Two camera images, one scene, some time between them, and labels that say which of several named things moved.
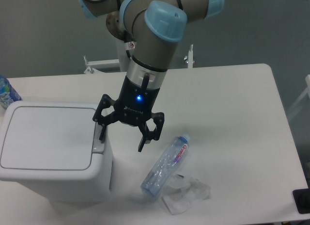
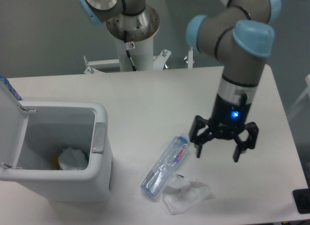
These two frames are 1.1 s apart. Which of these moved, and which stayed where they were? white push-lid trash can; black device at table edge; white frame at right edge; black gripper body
Moved: black gripper body
Stayed: white push-lid trash can; white frame at right edge; black device at table edge
